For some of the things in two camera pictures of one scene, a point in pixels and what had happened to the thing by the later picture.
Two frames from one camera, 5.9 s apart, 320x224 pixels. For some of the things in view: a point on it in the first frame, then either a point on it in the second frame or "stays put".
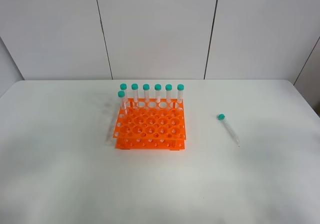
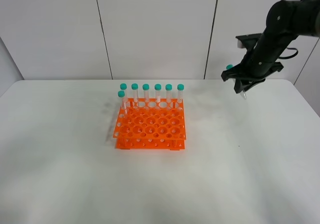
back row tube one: [123, 86] stays put
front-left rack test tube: [121, 94] stays put
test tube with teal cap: [221, 117] to [242, 92]
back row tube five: [168, 88] stays put
